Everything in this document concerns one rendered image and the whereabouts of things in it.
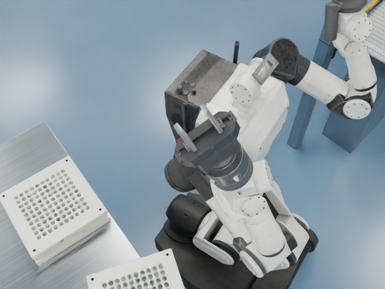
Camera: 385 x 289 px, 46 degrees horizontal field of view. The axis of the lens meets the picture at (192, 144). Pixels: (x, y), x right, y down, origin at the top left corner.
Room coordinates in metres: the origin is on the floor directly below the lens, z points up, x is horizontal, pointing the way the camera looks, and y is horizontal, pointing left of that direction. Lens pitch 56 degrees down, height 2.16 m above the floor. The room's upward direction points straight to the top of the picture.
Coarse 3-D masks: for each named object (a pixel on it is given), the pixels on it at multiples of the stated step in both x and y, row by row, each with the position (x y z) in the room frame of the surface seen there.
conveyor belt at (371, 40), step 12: (384, 0) 1.69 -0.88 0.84; (372, 12) 1.61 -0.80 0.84; (384, 12) 1.61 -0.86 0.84; (372, 24) 1.53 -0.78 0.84; (384, 24) 1.53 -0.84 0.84; (372, 36) 1.46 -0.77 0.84; (384, 36) 1.46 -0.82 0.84; (372, 48) 1.39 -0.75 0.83; (384, 48) 1.38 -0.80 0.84; (384, 60) 1.34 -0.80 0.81
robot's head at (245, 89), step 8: (256, 64) 0.81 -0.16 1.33; (248, 72) 0.77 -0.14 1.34; (264, 72) 0.79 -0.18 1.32; (240, 80) 0.75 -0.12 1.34; (248, 80) 0.75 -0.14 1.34; (256, 80) 0.75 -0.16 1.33; (232, 88) 0.75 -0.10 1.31; (240, 88) 0.73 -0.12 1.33; (248, 88) 0.73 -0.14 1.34; (256, 88) 0.74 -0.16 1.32; (240, 96) 0.73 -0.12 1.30; (248, 96) 0.72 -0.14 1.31; (256, 96) 0.76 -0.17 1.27
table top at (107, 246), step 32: (32, 128) 0.94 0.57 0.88; (0, 160) 0.81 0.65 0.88; (32, 160) 0.81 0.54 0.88; (0, 192) 0.69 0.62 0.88; (0, 224) 0.58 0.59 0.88; (0, 256) 0.47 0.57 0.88; (64, 256) 0.47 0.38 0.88; (96, 256) 0.47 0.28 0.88; (128, 256) 0.47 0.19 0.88; (0, 288) 0.38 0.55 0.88; (32, 288) 0.38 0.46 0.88; (64, 288) 0.38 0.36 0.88
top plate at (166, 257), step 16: (160, 256) 0.45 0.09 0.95; (96, 272) 0.40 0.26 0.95; (112, 272) 0.40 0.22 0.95; (128, 272) 0.40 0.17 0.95; (144, 272) 0.41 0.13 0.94; (176, 272) 0.40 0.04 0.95; (96, 288) 0.36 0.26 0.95; (128, 288) 0.36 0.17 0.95; (144, 288) 0.36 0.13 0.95; (176, 288) 0.36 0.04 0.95
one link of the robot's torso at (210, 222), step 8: (208, 216) 0.86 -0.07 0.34; (216, 216) 0.86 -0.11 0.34; (208, 224) 0.81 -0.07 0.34; (216, 224) 0.85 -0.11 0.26; (200, 232) 0.78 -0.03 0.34; (208, 232) 0.79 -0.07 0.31; (192, 240) 0.76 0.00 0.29; (200, 240) 0.75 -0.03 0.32; (200, 248) 0.74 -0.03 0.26; (208, 248) 0.72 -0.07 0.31; (216, 248) 0.71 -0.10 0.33; (216, 256) 0.69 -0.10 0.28; (224, 256) 0.68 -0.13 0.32; (232, 264) 0.66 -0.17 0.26
